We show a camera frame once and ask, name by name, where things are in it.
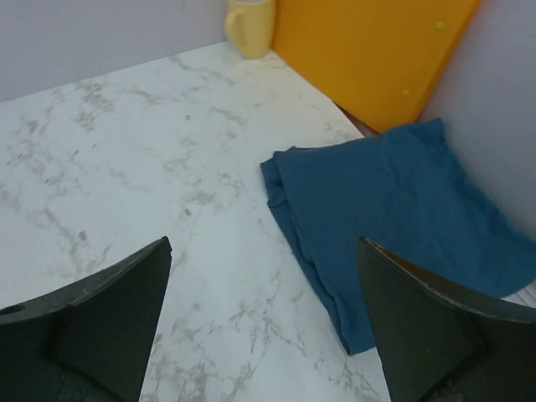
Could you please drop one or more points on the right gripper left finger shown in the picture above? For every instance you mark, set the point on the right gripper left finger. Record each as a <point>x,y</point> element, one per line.
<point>90,340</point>

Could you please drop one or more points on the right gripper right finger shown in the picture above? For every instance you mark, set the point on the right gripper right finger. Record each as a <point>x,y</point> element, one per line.
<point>441,341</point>

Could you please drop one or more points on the folded blue t-shirt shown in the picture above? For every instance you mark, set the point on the folded blue t-shirt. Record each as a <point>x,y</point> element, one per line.
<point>406,191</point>

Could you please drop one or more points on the orange folder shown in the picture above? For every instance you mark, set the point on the orange folder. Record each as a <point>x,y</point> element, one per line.
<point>380,60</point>

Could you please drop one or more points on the yellow mug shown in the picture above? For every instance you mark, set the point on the yellow mug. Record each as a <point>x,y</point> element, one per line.
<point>249,26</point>

